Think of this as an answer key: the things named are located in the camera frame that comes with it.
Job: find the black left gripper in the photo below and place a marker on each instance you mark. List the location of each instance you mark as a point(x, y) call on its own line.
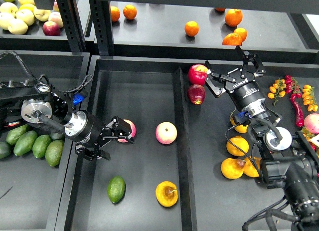
point(86, 130)

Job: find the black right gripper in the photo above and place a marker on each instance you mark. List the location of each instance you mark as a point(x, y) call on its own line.
point(246, 93)

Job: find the green avocado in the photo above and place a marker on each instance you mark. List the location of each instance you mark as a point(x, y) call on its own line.
point(116, 189)

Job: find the yellow pear with stem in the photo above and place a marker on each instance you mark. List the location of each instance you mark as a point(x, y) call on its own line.
point(166, 194)

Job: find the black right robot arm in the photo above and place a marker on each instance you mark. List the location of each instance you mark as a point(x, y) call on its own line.
point(287, 160)

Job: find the yellow pear upper pile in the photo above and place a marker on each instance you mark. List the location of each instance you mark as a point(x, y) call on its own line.
point(237, 146)

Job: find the front orange on shelf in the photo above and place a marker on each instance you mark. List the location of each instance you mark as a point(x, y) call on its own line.
point(232, 39)

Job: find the pink apple left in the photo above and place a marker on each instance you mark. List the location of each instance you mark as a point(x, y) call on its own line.
point(133, 128)

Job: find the pink apple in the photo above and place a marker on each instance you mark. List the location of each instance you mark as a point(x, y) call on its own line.
point(133, 128)
point(166, 133)

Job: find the bright red apple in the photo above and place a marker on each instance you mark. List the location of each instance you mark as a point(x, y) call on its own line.
point(197, 74)

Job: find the dark red apple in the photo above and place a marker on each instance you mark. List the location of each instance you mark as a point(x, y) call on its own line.
point(196, 94)

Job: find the orange cherry tomato bunch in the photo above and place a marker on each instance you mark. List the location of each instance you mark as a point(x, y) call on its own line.
point(277, 90)

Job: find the large orange on shelf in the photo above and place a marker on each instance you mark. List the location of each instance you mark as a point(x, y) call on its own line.
point(233, 17)

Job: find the orange on shelf centre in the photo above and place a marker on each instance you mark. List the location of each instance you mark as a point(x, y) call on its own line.
point(191, 28)

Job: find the red cherry tomato bunch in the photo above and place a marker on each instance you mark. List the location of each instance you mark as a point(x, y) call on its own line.
point(292, 87)

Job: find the pink apple right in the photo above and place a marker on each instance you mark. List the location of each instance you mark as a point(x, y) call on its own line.
point(166, 133)

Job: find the black centre tray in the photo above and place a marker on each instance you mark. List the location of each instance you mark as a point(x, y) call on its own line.
point(141, 90)

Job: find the black tray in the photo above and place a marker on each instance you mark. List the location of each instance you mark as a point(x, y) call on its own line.
point(31, 191)
point(141, 90)

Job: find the yellow cherry tomato bunch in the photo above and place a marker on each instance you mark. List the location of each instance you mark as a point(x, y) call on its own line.
point(309, 99)

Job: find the red chili pepper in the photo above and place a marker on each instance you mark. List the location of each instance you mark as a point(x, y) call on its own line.
point(299, 116)

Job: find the black left tray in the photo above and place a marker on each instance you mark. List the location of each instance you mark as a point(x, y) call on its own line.
point(31, 191)

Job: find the pink peach at right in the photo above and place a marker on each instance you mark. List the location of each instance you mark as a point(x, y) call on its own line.
point(311, 122)

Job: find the black tray divider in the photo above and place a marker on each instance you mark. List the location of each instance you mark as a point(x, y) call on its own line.
point(186, 185)

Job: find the orange on shelf left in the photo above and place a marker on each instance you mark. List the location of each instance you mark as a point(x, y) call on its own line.
point(130, 12)

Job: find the red apple on shelf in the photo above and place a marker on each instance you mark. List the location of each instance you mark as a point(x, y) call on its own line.
point(51, 28)

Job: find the black shelf post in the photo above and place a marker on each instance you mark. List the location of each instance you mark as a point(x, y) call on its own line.
point(101, 16)

